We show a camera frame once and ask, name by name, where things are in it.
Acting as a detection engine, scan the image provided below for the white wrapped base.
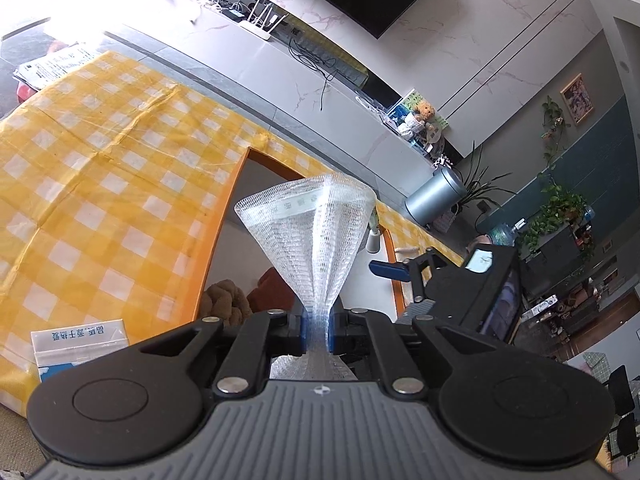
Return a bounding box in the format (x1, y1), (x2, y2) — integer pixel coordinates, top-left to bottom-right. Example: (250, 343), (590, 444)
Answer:
(400, 110), (426, 138)

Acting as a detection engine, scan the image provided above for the long-leaved potted plant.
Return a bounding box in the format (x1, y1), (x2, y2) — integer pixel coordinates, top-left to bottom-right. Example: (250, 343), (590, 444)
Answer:
(452, 142), (516, 211)

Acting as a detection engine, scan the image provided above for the blue water bottle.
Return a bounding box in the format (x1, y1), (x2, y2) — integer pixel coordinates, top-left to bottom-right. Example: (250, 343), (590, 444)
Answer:
(487, 219), (526, 247)

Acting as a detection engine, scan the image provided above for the round paper fan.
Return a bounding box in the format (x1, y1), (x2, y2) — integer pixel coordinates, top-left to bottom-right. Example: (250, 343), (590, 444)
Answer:
(422, 125), (446, 153)

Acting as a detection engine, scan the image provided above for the green blue picture book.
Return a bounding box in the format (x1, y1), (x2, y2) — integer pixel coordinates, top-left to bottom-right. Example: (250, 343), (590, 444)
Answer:
(387, 89), (418, 123)

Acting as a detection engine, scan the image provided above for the dark cabinet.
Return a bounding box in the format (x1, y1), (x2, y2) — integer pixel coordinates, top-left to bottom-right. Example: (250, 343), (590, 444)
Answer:
(520, 220), (608, 301)

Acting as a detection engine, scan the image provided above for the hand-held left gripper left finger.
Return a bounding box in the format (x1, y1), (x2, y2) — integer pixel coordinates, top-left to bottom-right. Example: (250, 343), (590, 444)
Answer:
(131, 309), (307, 399)

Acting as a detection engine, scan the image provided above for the yellow checkered tablecloth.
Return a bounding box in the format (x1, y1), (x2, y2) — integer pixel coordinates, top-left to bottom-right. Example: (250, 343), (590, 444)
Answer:
(0, 50), (466, 418)

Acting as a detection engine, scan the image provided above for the white mesh net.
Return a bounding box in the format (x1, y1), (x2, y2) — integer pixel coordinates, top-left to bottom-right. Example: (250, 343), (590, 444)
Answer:
(234, 172), (376, 381)

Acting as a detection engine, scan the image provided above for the black cable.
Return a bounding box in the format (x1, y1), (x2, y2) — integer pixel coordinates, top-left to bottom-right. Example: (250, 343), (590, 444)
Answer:
(287, 30), (338, 111)

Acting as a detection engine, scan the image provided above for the tan knotted plush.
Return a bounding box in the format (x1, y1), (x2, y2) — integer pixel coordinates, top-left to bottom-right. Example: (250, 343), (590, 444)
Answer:
(200, 282), (253, 328)

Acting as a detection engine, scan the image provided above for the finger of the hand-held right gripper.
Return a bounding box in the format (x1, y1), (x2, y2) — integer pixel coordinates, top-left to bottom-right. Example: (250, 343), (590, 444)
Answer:
(369, 250), (451, 305)

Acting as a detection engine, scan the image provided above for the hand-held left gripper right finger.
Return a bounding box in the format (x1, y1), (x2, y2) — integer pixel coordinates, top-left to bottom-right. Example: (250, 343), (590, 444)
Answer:
(327, 306), (501, 397)

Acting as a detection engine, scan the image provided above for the black office chair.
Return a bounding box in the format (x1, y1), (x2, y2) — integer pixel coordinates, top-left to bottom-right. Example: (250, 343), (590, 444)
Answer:
(607, 365), (640, 461)

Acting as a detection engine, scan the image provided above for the leafy pothos plant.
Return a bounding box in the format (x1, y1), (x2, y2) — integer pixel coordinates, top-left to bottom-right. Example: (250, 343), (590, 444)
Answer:
(517, 182), (596, 261)

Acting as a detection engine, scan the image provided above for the white marble television console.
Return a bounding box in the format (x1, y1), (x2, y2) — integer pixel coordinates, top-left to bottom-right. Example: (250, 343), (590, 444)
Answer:
(107, 0), (441, 196)

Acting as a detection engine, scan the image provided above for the silver metal trash can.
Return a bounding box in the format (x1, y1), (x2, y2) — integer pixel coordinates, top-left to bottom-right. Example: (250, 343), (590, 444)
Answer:
(404, 166), (466, 231)

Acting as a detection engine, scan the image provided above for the hanging vine plant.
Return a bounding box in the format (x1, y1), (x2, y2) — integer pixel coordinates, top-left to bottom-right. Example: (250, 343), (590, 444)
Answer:
(540, 95), (571, 171)

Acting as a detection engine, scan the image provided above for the white blue tissue packet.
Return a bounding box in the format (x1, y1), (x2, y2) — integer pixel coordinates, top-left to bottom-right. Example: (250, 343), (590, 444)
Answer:
(30, 319), (131, 386)

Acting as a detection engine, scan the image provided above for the framed wall picture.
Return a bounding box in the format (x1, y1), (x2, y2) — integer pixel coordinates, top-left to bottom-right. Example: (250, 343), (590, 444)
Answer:
(560, 74), (596, 125)

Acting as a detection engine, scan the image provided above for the white router with antennas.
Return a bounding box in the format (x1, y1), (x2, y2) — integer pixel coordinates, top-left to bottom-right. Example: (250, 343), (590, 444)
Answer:
(237, 0), (287, 41)

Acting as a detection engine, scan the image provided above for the white woven bag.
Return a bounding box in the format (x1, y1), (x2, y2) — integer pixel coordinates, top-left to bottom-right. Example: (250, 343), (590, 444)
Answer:
(432, 207), (458, 233)

